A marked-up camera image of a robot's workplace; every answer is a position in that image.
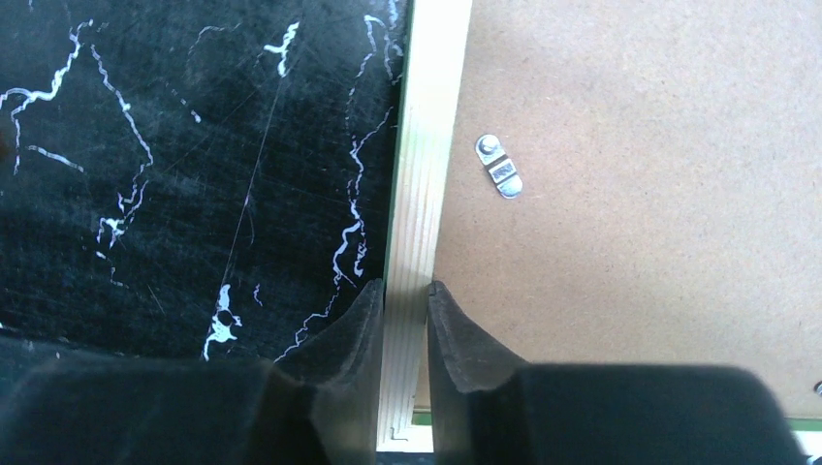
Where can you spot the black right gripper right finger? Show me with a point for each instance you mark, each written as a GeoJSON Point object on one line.
{"type": "Point", "coordinates": [491, 406]}

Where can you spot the small metal turn clip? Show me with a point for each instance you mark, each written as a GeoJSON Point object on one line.
{"type": "Point", "coordinates": [499, 166]}

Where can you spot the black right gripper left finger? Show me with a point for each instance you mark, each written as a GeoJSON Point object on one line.
{"type": "Point", "coordinates": [318, 405]}

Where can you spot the green wooden photo frame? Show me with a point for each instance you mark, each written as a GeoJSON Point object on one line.
{"type": "Point", "coordinates": [670, 154]}

